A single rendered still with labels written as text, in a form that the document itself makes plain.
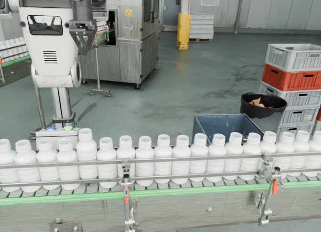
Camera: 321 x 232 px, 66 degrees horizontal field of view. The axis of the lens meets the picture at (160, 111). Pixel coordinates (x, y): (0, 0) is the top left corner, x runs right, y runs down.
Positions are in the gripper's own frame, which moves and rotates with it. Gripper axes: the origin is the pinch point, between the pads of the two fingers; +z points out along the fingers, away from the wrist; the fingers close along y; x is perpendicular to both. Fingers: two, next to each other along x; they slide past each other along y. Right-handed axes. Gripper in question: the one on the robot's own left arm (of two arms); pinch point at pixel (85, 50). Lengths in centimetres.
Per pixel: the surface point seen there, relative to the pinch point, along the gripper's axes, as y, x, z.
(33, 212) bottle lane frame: -20, 16, 46
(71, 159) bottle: -17.5, 3.6, 28.4
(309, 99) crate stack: 165, -218, 82
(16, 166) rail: -18.7, 18.6, 29.5
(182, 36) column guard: 731, -176, 91
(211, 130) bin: 46, -62, 55
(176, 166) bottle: -17.0, -28.3, 32.6
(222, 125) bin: 46, -68, 51
